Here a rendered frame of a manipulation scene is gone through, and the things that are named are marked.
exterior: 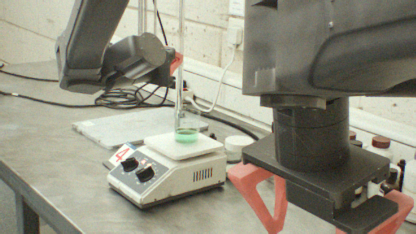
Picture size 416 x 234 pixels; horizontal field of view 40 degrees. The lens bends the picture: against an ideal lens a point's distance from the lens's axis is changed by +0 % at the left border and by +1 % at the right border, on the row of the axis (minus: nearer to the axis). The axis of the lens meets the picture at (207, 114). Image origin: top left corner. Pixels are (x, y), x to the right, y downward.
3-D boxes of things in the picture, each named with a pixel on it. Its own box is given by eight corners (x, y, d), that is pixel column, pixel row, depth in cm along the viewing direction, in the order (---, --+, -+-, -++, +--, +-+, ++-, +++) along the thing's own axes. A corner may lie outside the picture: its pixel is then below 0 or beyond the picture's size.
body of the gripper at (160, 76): (132, 41, 104) (102, 46, 98) (175, 49, 98) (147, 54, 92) (131, 76, 106) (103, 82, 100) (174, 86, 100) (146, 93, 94)
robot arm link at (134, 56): (56, 39, 90) (62, 91, 87) (101, 8, 83) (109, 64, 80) (116, 52, 99) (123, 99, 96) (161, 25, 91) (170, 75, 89)
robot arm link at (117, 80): (81, 64, 93) (94, 97, 93) (107, 48, 89) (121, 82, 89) (112, 59, 99) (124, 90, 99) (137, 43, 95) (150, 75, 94)
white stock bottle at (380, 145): (371, 190, 115) (377, 144, 112) (355, 180, 120) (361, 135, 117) (394, 188, 117) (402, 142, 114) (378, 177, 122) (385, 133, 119)
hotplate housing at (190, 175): (141, 212, 102) (141, 170, 100) (106, 186, 112) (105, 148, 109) (234, 184, 115) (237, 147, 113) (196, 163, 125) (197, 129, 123)
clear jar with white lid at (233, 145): (229, 182, 116) (232, 146, 113) (218, 171, 121) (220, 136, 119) (256, 179, 118) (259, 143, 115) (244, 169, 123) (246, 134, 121)
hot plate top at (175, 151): (175, 161, 105) (175, 156, 104) (141, 142, 114) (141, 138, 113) (225, 149, 112) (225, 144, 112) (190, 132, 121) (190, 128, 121)
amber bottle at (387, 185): (397, 210, 107) (403, 168, 105) (392, 217, 104) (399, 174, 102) (379, 205, 109) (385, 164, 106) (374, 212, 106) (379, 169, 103)
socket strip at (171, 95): (179, 104, 168) (179, 90, 167) (112, 77, 198) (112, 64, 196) (194, 102, 172) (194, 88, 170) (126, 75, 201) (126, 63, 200)
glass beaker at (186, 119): (169, 147, 110) (170, 106, 108) (175, 138, 115) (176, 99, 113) (199, 149, 110) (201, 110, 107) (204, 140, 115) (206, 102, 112)
